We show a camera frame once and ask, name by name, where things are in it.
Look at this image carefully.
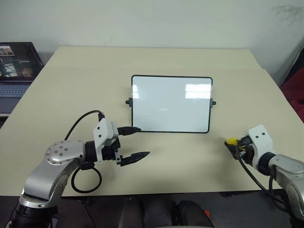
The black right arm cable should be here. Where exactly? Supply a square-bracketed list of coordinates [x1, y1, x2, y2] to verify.
[235, 142, 287, 211]

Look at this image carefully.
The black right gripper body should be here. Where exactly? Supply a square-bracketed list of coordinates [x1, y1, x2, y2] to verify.
[237, 134, 257, 165]

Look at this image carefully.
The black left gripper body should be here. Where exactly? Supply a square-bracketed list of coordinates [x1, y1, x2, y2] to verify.
[102, 136, 124, 166]

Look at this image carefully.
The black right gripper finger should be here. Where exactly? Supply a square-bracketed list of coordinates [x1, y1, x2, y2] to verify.
[224, 141, 239, 160]

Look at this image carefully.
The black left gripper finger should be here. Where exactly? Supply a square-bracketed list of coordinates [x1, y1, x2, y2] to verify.
[118, 126, 142, 136]
[120, 151, 151, 166]

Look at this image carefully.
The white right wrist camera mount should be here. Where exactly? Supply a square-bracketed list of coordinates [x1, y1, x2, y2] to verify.
[247, 124, 277, 171]

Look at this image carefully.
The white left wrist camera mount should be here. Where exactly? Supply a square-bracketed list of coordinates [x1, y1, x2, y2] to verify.
[92, 118, 119, 165]

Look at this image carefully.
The red fabric chair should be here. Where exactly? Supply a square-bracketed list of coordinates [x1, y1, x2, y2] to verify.
[279, 44, 304, 109]

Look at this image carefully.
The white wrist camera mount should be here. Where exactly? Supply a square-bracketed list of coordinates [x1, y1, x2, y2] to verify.
[92, 118, 119, 165]
[247, 124, 277, 171]

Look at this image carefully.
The dark rounded shape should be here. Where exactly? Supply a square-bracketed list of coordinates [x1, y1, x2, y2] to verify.
[120, 196, 149, 228]

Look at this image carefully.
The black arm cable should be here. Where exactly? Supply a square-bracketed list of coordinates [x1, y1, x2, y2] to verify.
[235, 142, 287, 211]
[64, 110, 105, 193]

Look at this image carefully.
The black-framed whiteboard with stand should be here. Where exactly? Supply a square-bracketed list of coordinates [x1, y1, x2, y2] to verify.
[125, 75, 217, 134]

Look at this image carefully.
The open laptop computer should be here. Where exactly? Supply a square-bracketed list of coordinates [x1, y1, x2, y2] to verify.
[0, 42, 45, 117]

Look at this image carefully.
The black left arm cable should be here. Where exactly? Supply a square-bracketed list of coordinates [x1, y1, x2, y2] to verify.
[64, 110, 105, 193]

